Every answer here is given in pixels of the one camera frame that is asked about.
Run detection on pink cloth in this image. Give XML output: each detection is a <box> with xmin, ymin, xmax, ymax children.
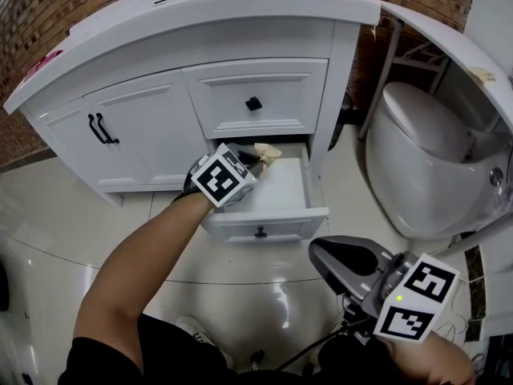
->
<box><xmin>23</xmin><ymin>50</ymin><xmax>63</xmax><ymax>83</ymax></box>

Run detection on black cabinet door handle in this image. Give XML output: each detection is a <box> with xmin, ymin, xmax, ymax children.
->
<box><xmin>95</xmin><ymin>112</ymin><xmax>120</xmax><ymax>144</ymax></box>
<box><xmin>87</xmin><ymin>113</ymin><xmax>109</xmax><ymax>144</ymax></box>

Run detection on white sink basin top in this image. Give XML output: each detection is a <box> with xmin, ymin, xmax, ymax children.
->
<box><xmin>2</xmin><ymin>0</ymin><xmax>382</xmax><ymax>114</ymax></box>

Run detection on person's white shoe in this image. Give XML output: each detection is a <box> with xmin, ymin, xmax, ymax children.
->
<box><xmin>176</xmin><ymin>314</ymin><xmax>236</xmax><ymax>371</ymax></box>

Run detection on beige cloth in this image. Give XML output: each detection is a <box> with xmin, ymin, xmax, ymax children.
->
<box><xmin>254</xmin><ymin>142</ymin><xmax>282</xmax><ymax>168</ymax></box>

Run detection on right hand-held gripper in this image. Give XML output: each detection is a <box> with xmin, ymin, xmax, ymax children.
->
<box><xmin>309</xmin><ymin>235</ymin><xmax>460</xmax><ymax>344</ymax></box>

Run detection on white vanity cabinet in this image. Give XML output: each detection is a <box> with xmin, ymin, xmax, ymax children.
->
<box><xmin>19</xmin><ymin>18</ymin><xmax>362</xmax><ymax>208</ymax></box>

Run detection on person's left forearm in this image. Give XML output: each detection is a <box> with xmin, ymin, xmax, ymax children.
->
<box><xmin>74</xmin><ymin>192</ymin><xmax>216</xmax><ymax>376</ymax></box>

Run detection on person's right forearm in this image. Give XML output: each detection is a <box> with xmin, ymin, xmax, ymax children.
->
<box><xmin>384</xmin><ymin>330</ymin><xmax>476</xmax><ymax>385</ymax></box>

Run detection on white cabinet door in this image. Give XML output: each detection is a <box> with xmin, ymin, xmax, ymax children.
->
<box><xmin>83</xmin><ymin>68</ymin><xmax>212</xmax><ymax>188</ymax></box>
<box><xmin>38</xmin><ymin>96</ymin><xmax>149</xmax><ymax>190</ymax></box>

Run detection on white toilet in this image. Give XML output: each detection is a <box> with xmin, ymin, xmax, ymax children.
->
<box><xmin>364</xmin><ymin>80</ymin><xmax>513</xmax><ymax>240</ymax></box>

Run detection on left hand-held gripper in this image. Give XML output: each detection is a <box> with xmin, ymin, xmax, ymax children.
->
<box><xmin>184</xmin><ymin>142</ymin><xmax>265</xmax><ymax>209</ymax></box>

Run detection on black cable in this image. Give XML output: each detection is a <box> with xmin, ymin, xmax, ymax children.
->
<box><xmin>280</xmin><ymin>322</ymin><xmax>349</xmax><ymax>372</ymax></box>

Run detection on person's black shirt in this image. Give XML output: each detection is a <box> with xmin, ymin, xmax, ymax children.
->
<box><xmin>59</xmin><ymin>337</ymin><xmax>145</xmax><ymax>385</ymax></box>

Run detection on person's black trousers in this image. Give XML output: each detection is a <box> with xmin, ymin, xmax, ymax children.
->
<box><xmin>135</xmin><ymin>314</ymin><xmax>402</xmax><ymax>385</ymax></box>

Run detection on shallow white drawer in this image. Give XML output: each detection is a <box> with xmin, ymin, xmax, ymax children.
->
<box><xmin>202</xmin><ymin>140</ymin><xmax>330</xmax><ymax>245</ymax></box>

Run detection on beige paper tag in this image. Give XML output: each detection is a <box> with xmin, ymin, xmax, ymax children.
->
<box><xmin>467</xmin><ymin>66</ymin><xmax>498</xmax><ymax>83</ymax></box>

